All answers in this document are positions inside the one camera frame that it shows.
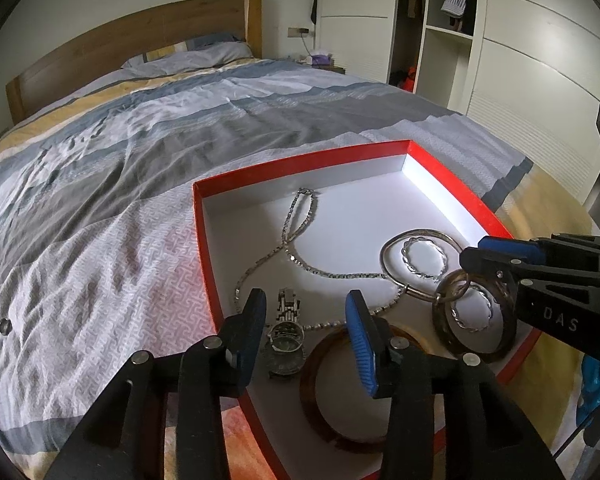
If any white wardrobe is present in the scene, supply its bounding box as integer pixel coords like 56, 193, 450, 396
312, 0, 600, 221

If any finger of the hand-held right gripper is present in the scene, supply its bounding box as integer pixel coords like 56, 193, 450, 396
459, 234, 600, 274
499, 265, 600, 292

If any silver wrist watch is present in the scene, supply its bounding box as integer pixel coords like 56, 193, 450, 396
262, 287, 306, 380

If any grey striped pillow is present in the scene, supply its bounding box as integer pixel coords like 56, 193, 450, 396
121, 40, 255, 72

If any twisted silver bracelet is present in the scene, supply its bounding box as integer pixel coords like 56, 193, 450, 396
449, 280, 494, 334
401, 236, 449, 282

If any silver chain necklace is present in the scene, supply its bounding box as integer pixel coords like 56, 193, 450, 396
232, 187, 406, 333

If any amber orange bangle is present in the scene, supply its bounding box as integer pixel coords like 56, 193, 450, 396
299, 322, 457, 457

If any dark brown thick bangle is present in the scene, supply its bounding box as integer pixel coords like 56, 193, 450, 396
432, 269, 519, 364

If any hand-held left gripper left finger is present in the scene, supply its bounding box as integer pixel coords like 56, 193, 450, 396
45, 287, 268, 480

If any thin metal bangle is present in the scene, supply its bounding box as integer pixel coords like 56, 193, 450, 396
380, 228, 466, 303

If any wooden headboard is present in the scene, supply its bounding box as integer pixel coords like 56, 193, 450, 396
5, 0, 263, 126

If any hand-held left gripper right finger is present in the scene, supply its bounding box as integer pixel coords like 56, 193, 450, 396
345, 290, 566, 480

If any red jewelry box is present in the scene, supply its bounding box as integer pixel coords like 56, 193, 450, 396
192, 140, 542, 480

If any person's right hand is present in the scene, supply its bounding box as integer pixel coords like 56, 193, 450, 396
577, 355, 600, 428

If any striped grey yellow duvet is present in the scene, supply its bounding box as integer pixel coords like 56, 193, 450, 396
0, 55, 596, 480

